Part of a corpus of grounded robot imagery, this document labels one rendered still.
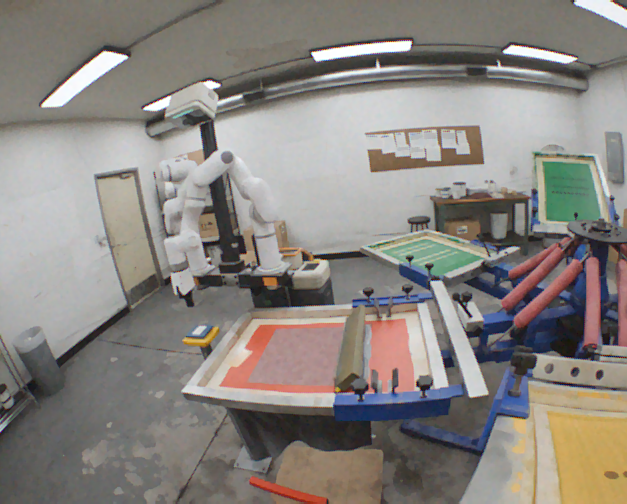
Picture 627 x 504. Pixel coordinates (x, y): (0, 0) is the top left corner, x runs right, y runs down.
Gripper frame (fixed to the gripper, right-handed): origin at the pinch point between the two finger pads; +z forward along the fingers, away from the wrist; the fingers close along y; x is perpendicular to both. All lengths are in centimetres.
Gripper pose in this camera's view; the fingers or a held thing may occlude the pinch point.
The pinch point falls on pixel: (189, 302)
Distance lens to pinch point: 133.1
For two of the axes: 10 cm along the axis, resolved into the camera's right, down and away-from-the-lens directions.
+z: 1.5, 9.5, 2.8
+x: 9.7, -0.9, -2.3
